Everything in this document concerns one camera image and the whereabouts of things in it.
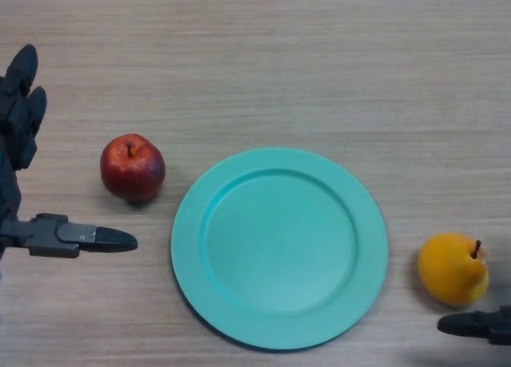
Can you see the red apple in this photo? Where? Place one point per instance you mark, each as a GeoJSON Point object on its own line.
{"type": "Point", "coordinates": [131, 169]}

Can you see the teal round plate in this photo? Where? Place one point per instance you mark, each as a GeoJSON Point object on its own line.
{"type": "Point", "coordinates": [279, 249]}

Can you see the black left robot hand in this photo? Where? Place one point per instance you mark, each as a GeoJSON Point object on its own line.
{"type": "Point", "coordinates": [48, 235]}

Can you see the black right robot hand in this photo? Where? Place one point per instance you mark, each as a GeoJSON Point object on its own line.
{"type": "Point", "coordinates": [479, 325]}

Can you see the yellow pear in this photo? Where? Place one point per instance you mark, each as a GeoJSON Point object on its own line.
{"type": "Point", "coordinates": [451, 269]}

